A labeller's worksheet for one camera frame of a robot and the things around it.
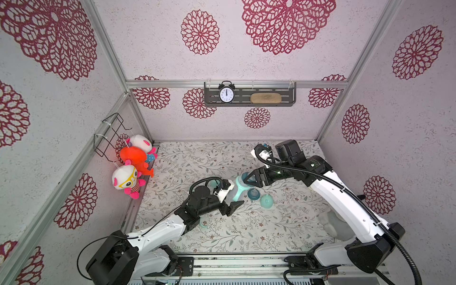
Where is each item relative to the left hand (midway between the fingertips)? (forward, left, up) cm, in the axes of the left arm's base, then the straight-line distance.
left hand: (237, 195), depth 77 cm
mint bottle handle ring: (-8, +17, -14) cm, 23 cm away
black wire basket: (+16, +56, +16) cm, 61 cm away
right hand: (+2, -4, +13) cm, 13 cm away
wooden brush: (+45, -15, +19) cm, 51 cm away
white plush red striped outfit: (+7, +50, +4) cm, 50 cm away
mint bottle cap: (+3, -15, -12) cm, 20 cm away
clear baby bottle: (-4, +4, +7) cm, 9 cm away
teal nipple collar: (+8, -9, -15) cm, 20 cm away
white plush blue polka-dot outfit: (+29, +49, +2) cm, 57 cm away
